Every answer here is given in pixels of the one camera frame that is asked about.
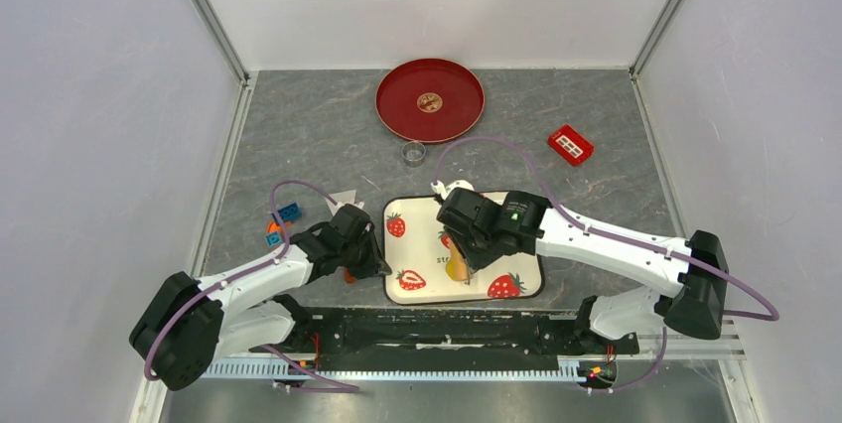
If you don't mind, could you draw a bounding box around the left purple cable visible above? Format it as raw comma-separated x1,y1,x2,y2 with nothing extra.
143,180,376,395

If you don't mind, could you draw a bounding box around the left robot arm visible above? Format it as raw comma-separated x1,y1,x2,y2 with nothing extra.
129,205,390,391

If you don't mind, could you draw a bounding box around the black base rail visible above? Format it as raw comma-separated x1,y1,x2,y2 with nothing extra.
276,307,639,371

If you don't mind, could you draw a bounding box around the wooden roller with handle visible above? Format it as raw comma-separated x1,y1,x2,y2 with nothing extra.
445,247,472,285

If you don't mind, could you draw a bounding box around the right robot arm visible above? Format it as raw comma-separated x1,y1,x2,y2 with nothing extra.
432,182,728,352

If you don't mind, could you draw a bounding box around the orange arch toy block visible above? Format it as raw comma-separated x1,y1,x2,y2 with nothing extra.
266,220,283,236

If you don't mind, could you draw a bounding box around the metal spatula orange handle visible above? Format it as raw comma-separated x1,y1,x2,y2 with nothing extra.
327,190,359,285

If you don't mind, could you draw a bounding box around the round metal cookie cutter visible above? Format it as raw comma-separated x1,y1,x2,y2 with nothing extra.
401,141,427,168

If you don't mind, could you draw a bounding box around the white strawberry tray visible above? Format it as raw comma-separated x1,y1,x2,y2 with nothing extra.
383,196,544,306

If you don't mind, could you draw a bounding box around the red toy block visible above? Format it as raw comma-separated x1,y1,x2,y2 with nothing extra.
547,124,595,167

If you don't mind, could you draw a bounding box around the round red tray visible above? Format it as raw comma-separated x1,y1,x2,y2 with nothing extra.
375,58,486,144

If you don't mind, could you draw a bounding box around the small blue toy brick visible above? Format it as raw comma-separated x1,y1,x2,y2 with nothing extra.
264,231,284,249

